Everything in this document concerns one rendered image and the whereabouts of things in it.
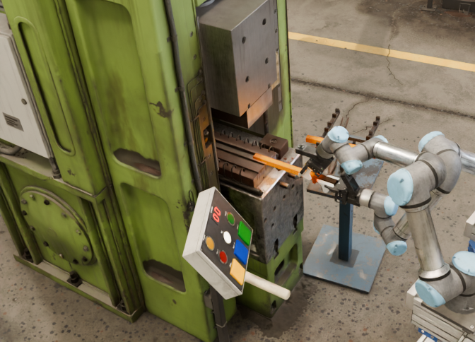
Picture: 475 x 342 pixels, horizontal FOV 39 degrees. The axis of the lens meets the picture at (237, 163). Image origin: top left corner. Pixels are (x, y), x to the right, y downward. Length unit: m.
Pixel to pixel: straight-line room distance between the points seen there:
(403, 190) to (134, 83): 1.11
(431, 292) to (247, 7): 1.26
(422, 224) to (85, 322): 2.10
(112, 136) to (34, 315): 1.43
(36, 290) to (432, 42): 3.65
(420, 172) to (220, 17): 0.94
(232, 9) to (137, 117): 0.59
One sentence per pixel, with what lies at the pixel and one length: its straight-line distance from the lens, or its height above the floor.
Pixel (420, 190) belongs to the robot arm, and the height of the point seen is 1.37.
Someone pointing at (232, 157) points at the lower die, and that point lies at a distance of 3.16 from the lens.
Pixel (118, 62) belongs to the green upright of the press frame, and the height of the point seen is 1.63.
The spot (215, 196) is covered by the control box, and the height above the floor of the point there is 1.19.
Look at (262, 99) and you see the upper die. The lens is 2.89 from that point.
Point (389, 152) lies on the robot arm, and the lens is 2.71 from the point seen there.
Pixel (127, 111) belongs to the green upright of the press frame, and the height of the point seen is 1.39.
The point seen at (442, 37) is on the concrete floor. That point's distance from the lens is 5.95.
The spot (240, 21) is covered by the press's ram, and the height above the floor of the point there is 1.76.
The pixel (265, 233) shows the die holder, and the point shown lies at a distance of 3.21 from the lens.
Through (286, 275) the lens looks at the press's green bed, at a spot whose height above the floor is 0.16.
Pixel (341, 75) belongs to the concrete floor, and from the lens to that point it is 5.42.
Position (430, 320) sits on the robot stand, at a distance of 2.94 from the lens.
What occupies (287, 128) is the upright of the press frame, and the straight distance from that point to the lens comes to 3.55.
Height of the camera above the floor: 3.03
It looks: 41 degrees down
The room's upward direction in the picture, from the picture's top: 6 degrees counter-clockwise
